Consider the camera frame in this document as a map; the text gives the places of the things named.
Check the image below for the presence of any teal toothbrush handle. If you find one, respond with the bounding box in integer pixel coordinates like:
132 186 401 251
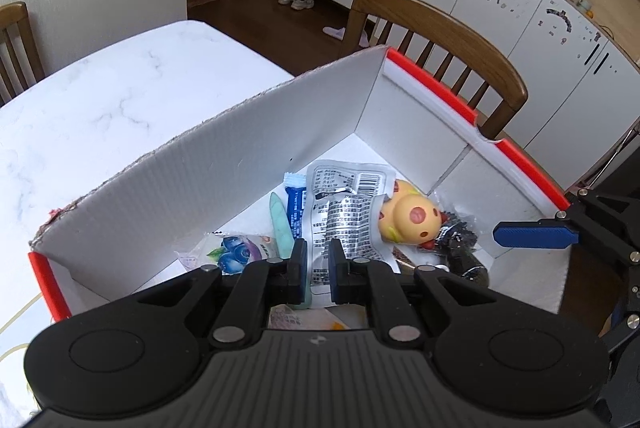
269 193 311 310

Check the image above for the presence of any wooden chair behind table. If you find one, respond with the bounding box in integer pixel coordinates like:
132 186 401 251
0 1 46 106

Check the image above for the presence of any blueberry bread package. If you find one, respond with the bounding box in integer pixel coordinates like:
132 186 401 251
176 233 279 275

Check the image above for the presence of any wooden chair beside box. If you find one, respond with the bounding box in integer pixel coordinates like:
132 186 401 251
338 0 528 140

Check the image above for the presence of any yellow spotted pig toy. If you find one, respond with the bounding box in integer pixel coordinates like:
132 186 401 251
378 180 444 246

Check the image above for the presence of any white grey tissue pack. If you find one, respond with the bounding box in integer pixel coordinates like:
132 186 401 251
268 304 369 330

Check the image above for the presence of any blue wafer snack packet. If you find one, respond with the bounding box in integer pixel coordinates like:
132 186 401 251
283 172 307 239

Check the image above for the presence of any silver foil printed pouch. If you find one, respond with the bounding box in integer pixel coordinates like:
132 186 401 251
303 159 399 309

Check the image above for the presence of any clear bag of black parts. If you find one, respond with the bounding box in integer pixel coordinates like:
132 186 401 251
419 211 489 288

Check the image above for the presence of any red cardboard shoe box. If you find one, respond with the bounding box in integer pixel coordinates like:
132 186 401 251
29 47 570 320

